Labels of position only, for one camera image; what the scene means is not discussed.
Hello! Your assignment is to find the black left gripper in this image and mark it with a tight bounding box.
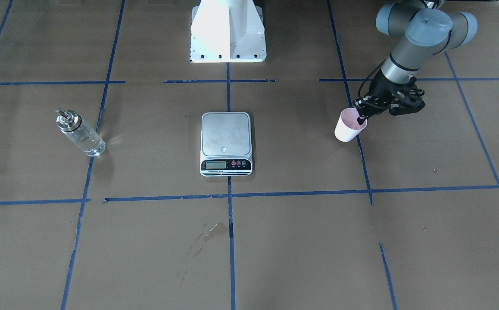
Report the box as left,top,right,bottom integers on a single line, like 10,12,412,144
352,69,426,126

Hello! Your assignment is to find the pink paper cup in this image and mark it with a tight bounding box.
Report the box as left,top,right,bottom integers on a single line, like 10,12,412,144
334,107,368,143

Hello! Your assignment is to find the glass sauce bottle metal spout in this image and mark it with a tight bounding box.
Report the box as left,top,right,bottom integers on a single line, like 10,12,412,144
56,108,106,157

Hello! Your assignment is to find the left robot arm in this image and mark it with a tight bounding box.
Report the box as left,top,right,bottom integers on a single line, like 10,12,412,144
354,0,478,125

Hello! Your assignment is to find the white digital kitchen scale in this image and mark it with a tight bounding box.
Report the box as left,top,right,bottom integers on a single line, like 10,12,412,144
200,112,253,177

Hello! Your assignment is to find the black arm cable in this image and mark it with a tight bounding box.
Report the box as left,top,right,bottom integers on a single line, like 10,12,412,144
358,60,384,100

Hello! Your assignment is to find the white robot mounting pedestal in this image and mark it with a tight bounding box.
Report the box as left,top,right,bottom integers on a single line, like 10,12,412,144
189,0,267,63

